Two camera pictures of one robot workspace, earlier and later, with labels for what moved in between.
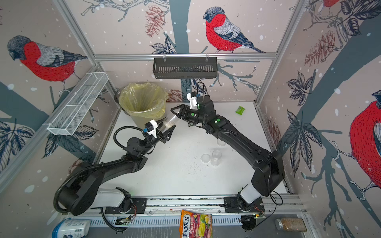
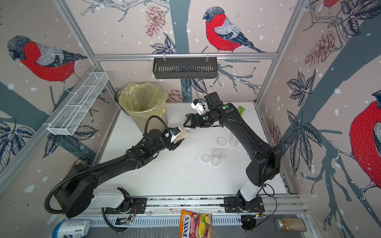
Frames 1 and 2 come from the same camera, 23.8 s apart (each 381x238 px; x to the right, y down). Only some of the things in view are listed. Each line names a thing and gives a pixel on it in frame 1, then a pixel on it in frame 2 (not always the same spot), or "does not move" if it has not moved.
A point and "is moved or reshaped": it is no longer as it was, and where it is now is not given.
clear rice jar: [169, 121] is moved or reshaped
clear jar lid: [221, 143] does not move
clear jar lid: [205, 158] does not move
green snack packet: [240, 110] does not move
